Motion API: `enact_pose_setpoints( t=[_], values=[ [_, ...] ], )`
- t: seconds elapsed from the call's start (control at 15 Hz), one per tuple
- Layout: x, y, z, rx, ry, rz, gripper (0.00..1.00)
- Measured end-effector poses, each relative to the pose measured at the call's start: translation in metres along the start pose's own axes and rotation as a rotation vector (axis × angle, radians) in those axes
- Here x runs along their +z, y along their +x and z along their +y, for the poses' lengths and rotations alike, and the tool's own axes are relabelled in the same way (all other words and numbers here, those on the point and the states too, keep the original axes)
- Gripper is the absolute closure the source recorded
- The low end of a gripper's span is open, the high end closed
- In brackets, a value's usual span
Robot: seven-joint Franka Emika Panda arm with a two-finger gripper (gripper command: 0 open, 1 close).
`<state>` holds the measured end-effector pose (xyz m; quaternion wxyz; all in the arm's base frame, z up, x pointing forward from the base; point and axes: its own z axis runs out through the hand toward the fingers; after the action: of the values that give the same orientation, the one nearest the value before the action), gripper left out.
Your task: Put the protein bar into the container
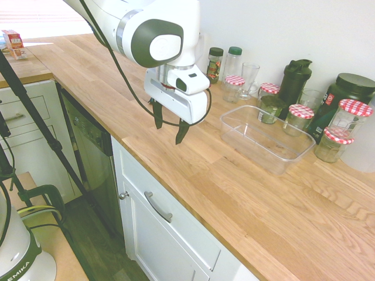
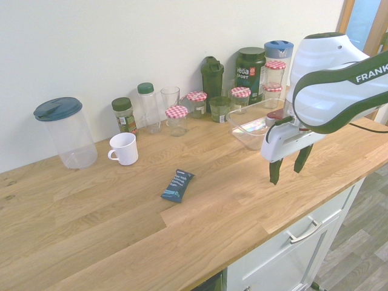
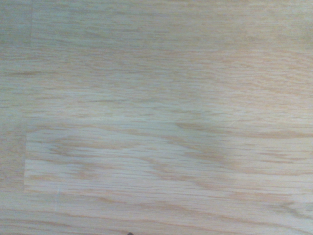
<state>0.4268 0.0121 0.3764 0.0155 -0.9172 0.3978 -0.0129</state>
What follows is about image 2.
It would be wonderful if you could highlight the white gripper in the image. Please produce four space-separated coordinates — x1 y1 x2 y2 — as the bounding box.
260 119 327 186

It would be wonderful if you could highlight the dark blue protein bar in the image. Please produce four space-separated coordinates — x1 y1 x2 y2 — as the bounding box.
159 168 195 204

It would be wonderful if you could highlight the clear rectangular plastic container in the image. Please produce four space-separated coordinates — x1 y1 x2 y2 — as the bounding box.
226 97 292 152

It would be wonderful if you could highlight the dark Vega protein tub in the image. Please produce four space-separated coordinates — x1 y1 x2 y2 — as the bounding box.
235 47 267 105

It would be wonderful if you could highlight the green tinted plastic cup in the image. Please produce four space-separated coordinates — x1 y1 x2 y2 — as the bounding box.
208 96 233 123

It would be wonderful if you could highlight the dark green shaker bottle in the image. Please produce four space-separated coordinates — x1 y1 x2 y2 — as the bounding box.
200 56 225 113

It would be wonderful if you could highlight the clear canister with blue lid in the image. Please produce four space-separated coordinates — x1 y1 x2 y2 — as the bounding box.
263 40 295 89

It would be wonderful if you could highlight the clear drinking glass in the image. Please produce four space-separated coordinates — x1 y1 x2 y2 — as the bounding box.
160 86 182 112

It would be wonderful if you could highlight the clear bottle with green lid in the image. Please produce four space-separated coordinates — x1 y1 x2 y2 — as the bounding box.
136 82 162 135

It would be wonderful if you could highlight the white mug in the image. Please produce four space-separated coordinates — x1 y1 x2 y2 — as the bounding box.
107 132 139 166

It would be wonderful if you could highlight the herb jar with green lid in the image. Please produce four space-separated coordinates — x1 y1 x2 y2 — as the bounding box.
111 96 139 137

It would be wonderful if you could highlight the clear pitcher with teal lid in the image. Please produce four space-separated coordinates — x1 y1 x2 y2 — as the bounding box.
33 96 99 170

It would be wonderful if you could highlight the silver drawer handle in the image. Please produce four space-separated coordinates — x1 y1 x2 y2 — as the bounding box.
286 219 323 245

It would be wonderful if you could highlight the black cable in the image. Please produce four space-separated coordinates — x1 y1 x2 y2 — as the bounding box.
347 122 388 133

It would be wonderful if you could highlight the white cabinet drawer with handle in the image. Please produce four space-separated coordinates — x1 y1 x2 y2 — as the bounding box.
226 178 366 291

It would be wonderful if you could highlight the wooden door frame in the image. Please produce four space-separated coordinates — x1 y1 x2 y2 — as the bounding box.
336 0 388 57

